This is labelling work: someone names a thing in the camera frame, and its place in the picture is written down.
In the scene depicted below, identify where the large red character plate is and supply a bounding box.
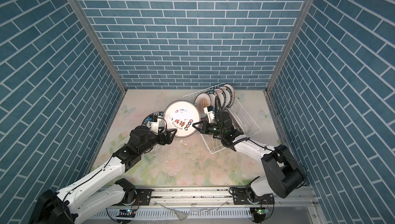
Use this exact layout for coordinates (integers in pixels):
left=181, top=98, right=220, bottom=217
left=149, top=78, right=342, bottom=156
left=164, top=100, right=201, bottom=138

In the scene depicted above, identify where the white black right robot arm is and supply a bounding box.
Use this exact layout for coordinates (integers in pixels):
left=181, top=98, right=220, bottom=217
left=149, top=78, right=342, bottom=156
left=192, top=113, right=306, bottom=203

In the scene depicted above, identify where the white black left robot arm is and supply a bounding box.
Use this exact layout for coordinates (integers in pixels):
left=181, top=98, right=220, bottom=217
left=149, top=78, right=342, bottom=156
left=29, top=125, right=177, bottom=224

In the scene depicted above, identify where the red rim small plate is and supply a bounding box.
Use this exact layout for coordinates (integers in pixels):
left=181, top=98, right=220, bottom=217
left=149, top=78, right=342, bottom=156
left=224, top=83, right=236, bottom=106

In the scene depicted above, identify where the aluminium corner post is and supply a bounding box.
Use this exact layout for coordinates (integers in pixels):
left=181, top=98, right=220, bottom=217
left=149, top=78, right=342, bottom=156
left=266, top=0, right=326, bottom=94
left=53, top=0, right=127, bottom=95

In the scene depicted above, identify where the large green rim plate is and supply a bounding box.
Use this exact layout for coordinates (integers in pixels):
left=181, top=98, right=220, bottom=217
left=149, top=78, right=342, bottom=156
left=142, top=112, right=165, bottom=127

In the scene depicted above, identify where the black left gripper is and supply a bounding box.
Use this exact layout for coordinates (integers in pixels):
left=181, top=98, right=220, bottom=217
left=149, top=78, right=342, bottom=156
left=138, top=125, right=178, bottom=156

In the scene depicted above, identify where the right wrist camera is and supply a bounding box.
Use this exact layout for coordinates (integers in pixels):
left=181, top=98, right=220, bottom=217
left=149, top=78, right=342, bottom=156
left=204, top=106, right=217, bottom=123

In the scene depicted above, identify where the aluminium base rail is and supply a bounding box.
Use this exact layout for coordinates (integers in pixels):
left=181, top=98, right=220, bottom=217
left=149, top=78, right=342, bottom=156
left=89, top=185, right=318, bottom=209

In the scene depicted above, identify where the white vent grille strip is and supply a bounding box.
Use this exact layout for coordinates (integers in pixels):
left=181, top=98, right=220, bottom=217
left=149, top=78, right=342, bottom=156
left=92, top=208, right=252, bottom=221

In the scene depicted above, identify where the orange sunburst small plate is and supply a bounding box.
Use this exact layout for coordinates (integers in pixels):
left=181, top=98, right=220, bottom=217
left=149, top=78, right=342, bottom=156
left=194, top=92, right=212, bottom=114

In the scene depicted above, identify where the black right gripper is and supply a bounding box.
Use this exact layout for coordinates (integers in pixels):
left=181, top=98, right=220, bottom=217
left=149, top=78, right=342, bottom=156
left=193, top=120, right=226, bottom=138

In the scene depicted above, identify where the aluminium right corner post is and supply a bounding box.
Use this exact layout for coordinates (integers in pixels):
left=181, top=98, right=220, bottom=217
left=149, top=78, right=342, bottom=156
left=266, top=0, right=326, bottom=94

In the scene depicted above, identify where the right green circuit board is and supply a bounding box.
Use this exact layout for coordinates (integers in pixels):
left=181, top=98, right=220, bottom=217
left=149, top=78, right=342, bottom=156
left=253, top=207, right=270, bottom=215

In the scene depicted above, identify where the aluminium left corner post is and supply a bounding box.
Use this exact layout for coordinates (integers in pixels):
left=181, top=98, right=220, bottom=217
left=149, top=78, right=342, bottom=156
left=53, top=0, right=127, bottom=95

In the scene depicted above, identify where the white wire dish rack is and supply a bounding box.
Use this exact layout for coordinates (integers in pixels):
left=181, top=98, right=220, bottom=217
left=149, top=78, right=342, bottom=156
left=183, top=83, right=261, bottom=154

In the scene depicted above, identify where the green rim small plate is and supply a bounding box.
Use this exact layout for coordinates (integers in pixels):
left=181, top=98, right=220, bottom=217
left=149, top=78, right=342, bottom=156
left=220, top=85, right=232, bottom=108
left=206, top=90, right=218, bottom=108
left=215, top=88, right=227, bottom=110

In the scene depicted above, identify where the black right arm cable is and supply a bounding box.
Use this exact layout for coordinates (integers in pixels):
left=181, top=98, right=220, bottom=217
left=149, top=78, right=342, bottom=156
left=214, top=96, right=309, bottom=189

